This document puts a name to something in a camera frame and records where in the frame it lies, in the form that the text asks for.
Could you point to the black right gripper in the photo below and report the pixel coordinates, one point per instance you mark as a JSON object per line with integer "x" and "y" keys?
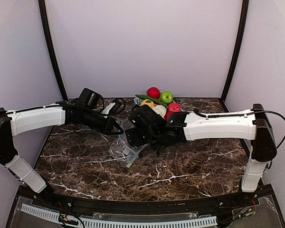
{"x": 135, "y": 132}

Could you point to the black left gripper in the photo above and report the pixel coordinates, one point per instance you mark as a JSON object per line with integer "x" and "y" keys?
{"x": 108, "y": 125}

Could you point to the clear zip bag blue zipper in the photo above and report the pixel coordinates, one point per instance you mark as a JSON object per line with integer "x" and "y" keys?
{"x": 122, "y": 151}

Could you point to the red toy apple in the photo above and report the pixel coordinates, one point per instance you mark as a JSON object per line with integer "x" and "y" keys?
{"x": 172, "y": 108}

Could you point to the green toy apple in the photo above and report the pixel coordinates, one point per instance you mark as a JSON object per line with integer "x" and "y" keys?
{"x": 166, "y": 97}

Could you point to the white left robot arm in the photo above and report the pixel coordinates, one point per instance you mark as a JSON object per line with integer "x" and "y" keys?
{"x": 16, "y": 122}

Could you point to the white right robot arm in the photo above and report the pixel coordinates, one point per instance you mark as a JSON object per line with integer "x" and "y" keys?
{"x": 251, "y": 124}

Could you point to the white toy cauliflower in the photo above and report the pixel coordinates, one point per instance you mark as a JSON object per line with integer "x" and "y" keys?
{"x": 160, "y": 110}

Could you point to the green toy cucumber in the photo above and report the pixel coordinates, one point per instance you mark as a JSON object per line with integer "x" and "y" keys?
{"x": 156, "y": 101}

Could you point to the blue perforated plastic basket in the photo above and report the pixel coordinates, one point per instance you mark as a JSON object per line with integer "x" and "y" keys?
{"x": 137, "y": 102}

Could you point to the red toy tomato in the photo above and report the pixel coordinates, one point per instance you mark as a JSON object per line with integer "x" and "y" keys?
{"x": 154, "y": 92}

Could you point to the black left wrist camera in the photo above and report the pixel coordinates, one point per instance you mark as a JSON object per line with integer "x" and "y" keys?
{"x": 90, "y": 98}

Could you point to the black front frame rail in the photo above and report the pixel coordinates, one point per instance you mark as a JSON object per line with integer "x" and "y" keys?
{"x": 235, "y": 210}

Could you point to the white slotted cable duct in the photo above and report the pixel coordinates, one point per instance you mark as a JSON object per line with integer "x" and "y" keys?
{"x": 106, "y": 220}

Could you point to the black left frame post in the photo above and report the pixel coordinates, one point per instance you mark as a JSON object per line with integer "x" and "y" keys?
{"x": 50, "y": 48}

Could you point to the black frame post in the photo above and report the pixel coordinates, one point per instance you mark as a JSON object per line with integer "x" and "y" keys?
{"x": 50, "y": 48}
{"x": 236, "y": 51}

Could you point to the black right frame post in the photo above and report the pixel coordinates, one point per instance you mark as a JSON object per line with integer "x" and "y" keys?
{"x": 236, "y": 51}

